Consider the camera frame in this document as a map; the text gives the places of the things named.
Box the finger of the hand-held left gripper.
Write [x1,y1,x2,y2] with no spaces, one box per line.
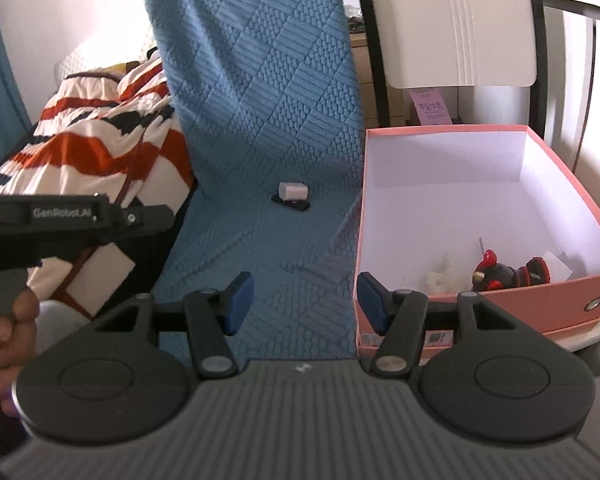
[122,222,173,306]

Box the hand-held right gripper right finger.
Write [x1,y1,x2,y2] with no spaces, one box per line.
[356,272,523,376]

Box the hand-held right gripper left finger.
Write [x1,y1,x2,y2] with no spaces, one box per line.
[92,271,255,380]

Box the white and black pen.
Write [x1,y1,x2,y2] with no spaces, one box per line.
[271,194,312,212]

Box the white charger adapter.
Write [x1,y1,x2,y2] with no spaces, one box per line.
[277,181,308,203]

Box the red and black figurine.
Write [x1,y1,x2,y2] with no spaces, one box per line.
[471,249,553,292]

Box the pink cardboard box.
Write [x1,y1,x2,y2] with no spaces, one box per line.
[352,125,600,353]

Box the person's left hand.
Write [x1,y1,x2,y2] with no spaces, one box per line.
[0,290,41,416]

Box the striped red black white blanket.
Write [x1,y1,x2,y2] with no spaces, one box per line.
[0,52,196,321]

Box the blue curtain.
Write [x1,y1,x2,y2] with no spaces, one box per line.
[0,0,31,176]

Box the white quilted headboard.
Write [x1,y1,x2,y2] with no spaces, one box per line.
[52,40,153,78]

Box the white paper slip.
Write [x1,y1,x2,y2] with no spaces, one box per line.
[542,249,573,283]

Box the blue textured mat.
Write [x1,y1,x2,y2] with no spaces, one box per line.
[145,0,366,361]

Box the pink paper tag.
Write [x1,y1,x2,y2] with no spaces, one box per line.
[409,87,453,126]

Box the white chair with black frame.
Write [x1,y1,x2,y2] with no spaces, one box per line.
[350,0,600,181]

